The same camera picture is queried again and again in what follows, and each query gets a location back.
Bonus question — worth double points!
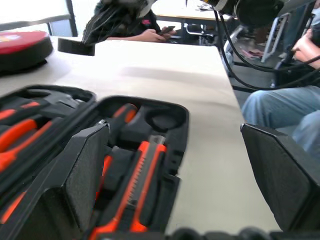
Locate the person in blue jeans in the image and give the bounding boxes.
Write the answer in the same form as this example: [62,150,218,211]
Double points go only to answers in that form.
[240,24,320,161]

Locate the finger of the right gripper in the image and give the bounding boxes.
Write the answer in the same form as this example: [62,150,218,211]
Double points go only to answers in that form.
[99,12,137,42]
[82,11,118,46]

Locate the short black orange screwdriver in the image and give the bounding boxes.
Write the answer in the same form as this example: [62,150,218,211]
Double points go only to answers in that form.
[98,103,139,126]

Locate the person in black shirt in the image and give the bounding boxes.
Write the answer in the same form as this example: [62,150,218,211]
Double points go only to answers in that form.
[107,9,179,43]

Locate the claw hammer black orange handle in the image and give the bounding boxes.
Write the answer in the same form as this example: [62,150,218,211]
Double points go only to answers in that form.
[0,91,85,121]

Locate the red black boxing pad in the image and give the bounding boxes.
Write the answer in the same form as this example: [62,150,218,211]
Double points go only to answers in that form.
[0,30,55,74]

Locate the black tool case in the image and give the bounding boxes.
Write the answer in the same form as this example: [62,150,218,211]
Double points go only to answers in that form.
[0,84,190,240]

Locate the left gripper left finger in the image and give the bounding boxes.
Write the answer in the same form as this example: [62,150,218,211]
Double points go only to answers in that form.
[14,122,111,240]

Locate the hand of jeans person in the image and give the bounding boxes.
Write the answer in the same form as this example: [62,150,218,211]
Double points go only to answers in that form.
[290,31,320,64]

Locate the black phone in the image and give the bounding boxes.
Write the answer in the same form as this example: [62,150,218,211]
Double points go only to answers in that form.
[159,25,177,35]

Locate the orange test pen screwdriver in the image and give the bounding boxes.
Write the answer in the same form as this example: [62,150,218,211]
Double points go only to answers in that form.
[95,154,114,202]

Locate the wooden background table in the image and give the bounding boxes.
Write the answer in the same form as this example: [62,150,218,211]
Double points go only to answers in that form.
[154,4,235,22]

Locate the dark window frame post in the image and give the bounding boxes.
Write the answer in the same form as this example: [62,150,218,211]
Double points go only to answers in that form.
[65,0,79,38]

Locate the black metal chair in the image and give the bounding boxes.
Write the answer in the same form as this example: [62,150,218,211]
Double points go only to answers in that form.
[183,22,210,47]

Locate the hand of black shirt person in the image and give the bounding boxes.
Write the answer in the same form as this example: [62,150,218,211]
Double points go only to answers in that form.
[142,28,174,43]

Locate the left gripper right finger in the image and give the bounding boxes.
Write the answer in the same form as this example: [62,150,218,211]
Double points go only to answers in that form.
[239,122,320,232]

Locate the orange handled pliers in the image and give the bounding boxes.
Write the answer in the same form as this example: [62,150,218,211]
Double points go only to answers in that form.
[0,117,56,174]

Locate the orange black utility knife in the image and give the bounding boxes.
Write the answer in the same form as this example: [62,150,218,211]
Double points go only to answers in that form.
[88,134,168,240]

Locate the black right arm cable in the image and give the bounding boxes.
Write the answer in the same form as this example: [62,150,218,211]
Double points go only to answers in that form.
[212,7,320,91]
[217,12,320,74]

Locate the black tape roll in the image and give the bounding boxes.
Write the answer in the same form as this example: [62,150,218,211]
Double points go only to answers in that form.
[57,37,96,57]

